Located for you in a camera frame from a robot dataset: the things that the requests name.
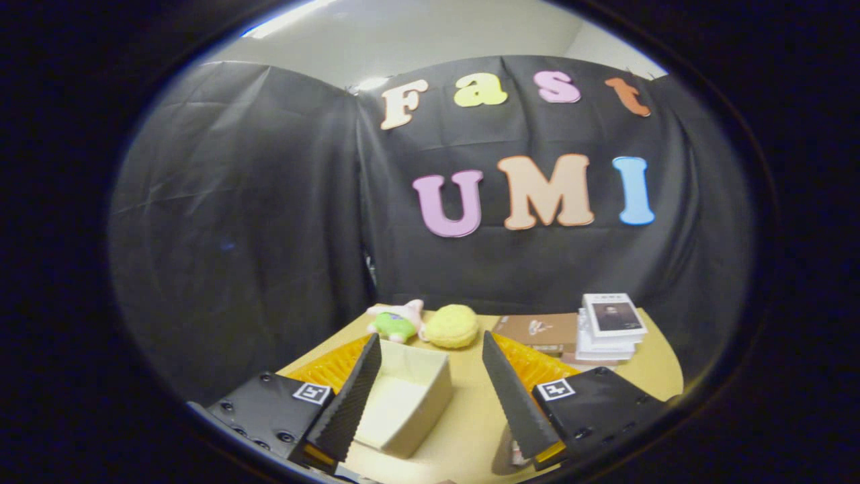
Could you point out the pink and green plush toy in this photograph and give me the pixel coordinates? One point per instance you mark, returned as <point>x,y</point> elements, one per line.
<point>396,325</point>

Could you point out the black backdrop cloth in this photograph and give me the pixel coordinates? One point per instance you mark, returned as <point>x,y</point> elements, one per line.
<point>269,202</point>

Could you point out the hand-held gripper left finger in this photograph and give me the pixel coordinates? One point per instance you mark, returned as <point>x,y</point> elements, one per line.
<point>349,403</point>

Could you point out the white book with portrait cover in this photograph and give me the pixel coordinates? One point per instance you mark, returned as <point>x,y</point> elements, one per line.
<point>615,316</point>

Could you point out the beige fabric storage box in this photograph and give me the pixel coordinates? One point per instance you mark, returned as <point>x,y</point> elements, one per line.
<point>403,410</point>

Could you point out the plain white book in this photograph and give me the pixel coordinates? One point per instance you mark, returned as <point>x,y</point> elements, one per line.
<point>601,348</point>

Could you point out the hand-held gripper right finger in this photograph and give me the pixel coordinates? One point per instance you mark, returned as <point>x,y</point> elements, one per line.
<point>514,396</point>

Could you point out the brown book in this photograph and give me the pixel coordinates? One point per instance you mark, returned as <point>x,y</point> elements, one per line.
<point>537,329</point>

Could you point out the yellow round plush toy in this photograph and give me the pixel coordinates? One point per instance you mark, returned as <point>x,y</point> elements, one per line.
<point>451,326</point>

